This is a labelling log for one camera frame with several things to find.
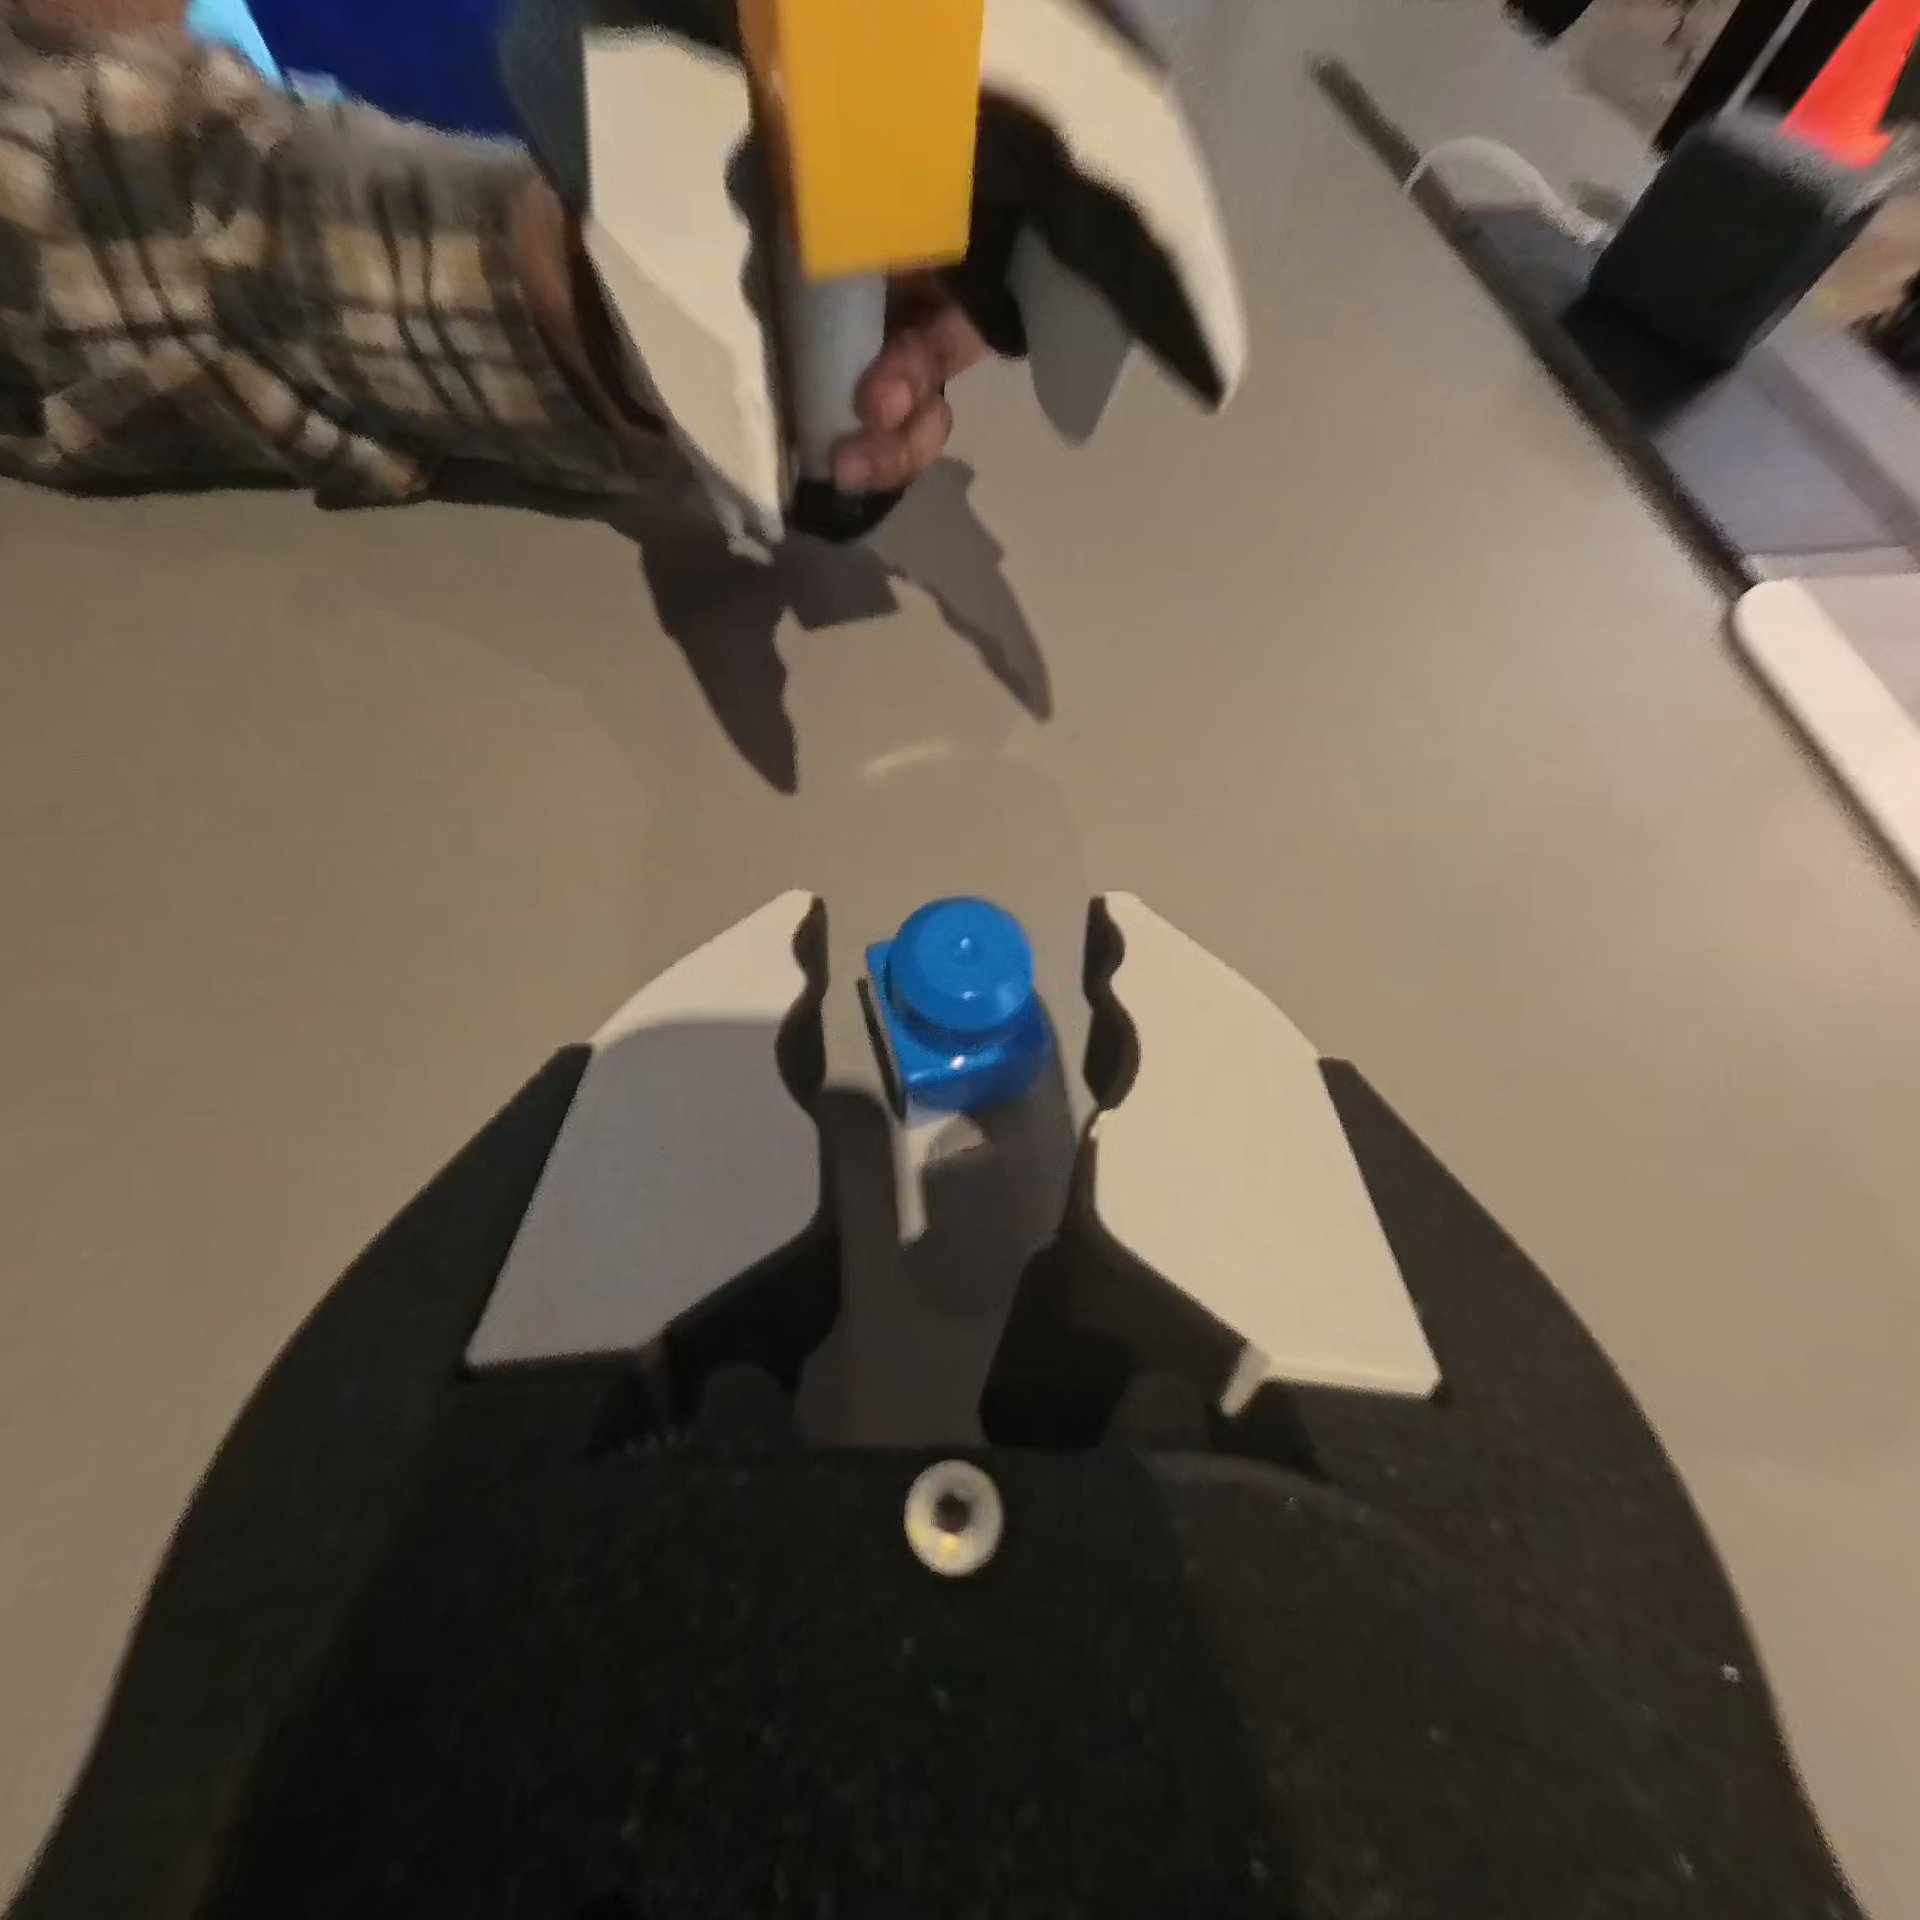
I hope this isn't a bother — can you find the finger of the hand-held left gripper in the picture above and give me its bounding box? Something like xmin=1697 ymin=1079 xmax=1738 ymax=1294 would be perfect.
xmin=579 ymin=26 xmax=797 ymax=553
xmin=973 ymin=0 xmax=1252 ymax=447

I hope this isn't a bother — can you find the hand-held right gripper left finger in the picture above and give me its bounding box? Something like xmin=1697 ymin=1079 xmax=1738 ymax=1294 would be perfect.
xmin=461 ymin=888 xmax=837 ymax=1372

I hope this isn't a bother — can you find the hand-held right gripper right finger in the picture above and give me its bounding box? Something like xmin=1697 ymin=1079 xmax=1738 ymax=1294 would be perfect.
xmin=1072 ymin=888 xmax=1447 ymax=1418

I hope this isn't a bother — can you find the yellow two-stud block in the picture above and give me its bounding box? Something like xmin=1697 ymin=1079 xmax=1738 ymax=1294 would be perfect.
xmin=737 ymin=0 xmax=991 ymax=285

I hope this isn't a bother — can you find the blue plastic bin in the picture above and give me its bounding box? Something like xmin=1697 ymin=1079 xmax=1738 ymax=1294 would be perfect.
xmin=250 ymin=0 xmax=531 ymax=141

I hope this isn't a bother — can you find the blue mega block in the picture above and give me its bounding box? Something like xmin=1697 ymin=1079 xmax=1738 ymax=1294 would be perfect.
xmin=860 ymin=895 xmax=1056 ymax=1119

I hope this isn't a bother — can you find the person's left forearm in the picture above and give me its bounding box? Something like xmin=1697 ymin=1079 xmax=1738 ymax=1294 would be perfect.
xmin=0 ymin=0 xmax=671 ymax=512

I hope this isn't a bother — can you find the person's left hand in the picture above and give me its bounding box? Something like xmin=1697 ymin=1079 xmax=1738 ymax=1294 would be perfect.
xmin=830 ymin=288 xmax=997 ymax=497

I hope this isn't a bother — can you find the dark grey box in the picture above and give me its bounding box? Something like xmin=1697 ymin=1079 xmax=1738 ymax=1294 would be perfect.
xmin=1582 ymin=118 xmax=1884 ymax=378

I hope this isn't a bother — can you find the orange traffic cone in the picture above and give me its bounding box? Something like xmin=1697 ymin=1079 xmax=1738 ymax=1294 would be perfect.
xmin=1785 ymin=0 xmax=1920 ymax=167

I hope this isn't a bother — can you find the white cable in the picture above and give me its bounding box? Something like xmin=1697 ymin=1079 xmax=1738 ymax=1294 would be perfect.
xmin=1403 ymin=135 xmax=1616 ymax=249

